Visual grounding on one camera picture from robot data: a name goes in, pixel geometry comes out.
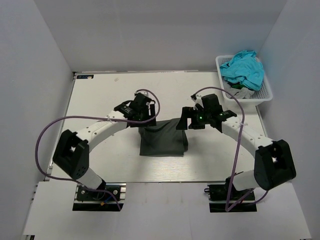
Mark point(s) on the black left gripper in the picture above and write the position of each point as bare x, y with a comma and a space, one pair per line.
151, 123

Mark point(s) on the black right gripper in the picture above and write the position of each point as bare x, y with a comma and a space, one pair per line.
190, 112

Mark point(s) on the dark grey t-shirt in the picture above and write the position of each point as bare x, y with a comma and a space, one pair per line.
163, 140

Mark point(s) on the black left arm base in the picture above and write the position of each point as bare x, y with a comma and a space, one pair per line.
89, 201

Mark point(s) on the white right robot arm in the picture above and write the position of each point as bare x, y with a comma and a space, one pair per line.
273, 161

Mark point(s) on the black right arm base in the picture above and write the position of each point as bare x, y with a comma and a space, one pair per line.
217, 197

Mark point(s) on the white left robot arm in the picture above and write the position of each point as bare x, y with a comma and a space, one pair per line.
72, 153

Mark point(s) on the light grey garment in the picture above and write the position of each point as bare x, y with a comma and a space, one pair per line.
244, 93

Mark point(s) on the green garment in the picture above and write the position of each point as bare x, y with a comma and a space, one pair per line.
237, 86

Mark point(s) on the cyan t-shirt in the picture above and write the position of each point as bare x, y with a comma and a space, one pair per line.
244, 69

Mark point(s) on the blue table label sticker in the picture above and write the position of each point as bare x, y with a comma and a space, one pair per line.
85, 76

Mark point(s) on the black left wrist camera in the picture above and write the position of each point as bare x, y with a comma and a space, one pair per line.
140, 103

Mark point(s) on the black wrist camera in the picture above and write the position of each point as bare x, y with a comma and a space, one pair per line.
208, 103
140, 103

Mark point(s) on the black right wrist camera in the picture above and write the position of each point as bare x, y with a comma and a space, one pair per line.
208, 103

